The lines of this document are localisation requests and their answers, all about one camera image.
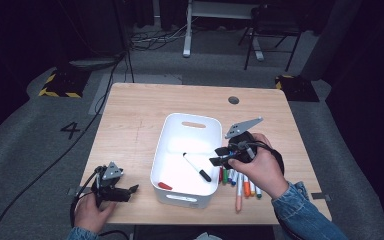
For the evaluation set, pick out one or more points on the black chair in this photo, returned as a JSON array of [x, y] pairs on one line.
[[273, 23]]

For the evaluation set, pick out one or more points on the light green capped white marker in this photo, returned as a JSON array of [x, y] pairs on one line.
[[225, 176]]

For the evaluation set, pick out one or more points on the yellow black striped base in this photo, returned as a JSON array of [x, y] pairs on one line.
[[296, 88], [65, 85]]

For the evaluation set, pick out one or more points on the white desk frame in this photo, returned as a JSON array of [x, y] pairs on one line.
[[187, 33]]

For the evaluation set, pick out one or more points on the yellow capped white marker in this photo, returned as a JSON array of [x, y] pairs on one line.
[[252, 188]]

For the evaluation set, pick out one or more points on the grey curtain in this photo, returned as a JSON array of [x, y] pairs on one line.
[[330, 36]]

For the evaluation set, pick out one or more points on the white plastic bin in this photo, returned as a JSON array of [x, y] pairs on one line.
[[180, 143]]

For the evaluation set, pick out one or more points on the person's right hand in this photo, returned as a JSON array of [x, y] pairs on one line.
[[263, 173]]

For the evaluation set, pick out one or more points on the dark green capped white marker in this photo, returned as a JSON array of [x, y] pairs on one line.
[[258, 193]]

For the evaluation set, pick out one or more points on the black stand pole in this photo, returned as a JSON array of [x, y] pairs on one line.
[[126, 43]]

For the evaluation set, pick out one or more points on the light grey cloth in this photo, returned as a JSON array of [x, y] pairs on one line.
[[206, 236]]

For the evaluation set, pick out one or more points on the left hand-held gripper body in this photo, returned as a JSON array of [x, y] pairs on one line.
[[108, 190]]

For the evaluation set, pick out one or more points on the brown capped white marker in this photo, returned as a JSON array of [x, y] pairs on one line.
[[220, 175]]

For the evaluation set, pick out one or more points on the grey tape piece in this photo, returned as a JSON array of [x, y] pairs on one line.
[[75, 191], [320, 196]]

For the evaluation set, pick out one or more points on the person's left hand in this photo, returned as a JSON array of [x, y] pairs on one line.
[[90, 216]]

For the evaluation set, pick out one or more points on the dark blue capped white marker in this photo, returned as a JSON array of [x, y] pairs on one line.
[[234, 180]]

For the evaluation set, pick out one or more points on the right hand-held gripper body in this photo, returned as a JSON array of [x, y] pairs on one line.
[[243, 151]]

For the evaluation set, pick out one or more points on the black capped white marker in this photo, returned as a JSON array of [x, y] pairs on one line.
[[196, 166]]

